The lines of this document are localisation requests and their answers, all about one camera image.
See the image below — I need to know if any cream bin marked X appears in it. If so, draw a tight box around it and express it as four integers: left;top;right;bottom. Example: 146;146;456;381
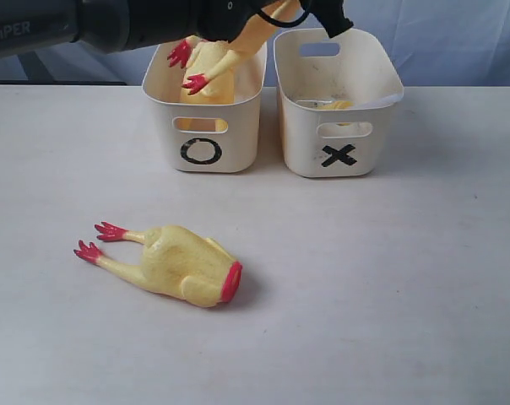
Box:
274;28;404;178

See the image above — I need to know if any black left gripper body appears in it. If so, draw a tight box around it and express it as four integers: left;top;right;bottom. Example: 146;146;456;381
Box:
195;1;354;42

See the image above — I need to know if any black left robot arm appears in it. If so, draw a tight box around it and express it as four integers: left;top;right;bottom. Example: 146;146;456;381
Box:
0;0;353;64

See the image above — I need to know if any yellow rubber chicken with head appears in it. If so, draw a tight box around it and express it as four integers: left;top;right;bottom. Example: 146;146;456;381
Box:
167;14;278;95

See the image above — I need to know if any grey backdrop curtain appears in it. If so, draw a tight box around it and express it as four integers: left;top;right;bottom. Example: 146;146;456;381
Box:
0;0;510;86

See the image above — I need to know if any detached yellow chicken head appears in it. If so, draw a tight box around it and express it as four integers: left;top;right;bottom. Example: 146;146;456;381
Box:
313;92;404;127

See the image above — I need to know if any cream bin marked O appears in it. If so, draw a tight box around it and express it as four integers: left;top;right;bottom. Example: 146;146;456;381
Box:
142;42;267;173

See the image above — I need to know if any headless yellow rubber chicken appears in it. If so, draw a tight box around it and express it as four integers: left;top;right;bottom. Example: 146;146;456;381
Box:
73;221;243;308

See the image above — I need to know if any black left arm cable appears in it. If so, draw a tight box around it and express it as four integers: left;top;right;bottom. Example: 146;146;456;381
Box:
257;6;313;30

